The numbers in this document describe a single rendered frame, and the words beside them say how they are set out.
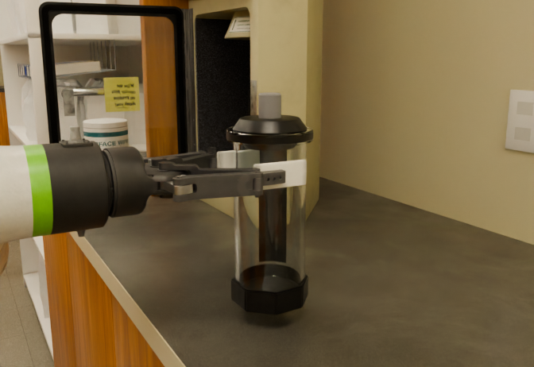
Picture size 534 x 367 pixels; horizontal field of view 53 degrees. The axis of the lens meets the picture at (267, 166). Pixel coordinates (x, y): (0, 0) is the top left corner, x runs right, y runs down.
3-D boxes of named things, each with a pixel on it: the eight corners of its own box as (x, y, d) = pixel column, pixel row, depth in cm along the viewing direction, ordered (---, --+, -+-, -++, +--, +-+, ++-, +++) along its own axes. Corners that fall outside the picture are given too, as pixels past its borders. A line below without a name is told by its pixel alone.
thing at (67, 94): (75, 116, 113) (73, 89, 112) (64, 116, 113) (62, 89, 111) (75, 115, 115) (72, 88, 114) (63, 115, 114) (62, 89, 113)
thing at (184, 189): (148, 168, 59) (140, 179, 53) (196, 168, 59) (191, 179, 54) (149, 189, 59) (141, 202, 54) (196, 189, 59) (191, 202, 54)
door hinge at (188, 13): (193, 175, 130) (188, 9, 122) (197, 176, 128) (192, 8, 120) (187, 175, 129) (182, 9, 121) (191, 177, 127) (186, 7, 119)
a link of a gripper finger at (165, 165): (160, 160, 59) (157, 163, 58) (260, 161, 60) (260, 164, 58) (160, 195, 60) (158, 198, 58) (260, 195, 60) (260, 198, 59)
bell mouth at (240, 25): (278, 40, 125) (279, 16, 124) (323, 38, 110) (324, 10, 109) (210, 39, 116) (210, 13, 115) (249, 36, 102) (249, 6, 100)
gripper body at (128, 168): (111, 155, 52) (199, 148, 57) (91, 143, 59) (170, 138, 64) (114, 228, 54) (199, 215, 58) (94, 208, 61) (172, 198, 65)
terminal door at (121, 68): (188, 178, 128) (183, 6, 120) (53, 191, 116) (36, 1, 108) (187, 177, 129) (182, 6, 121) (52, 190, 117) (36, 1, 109)
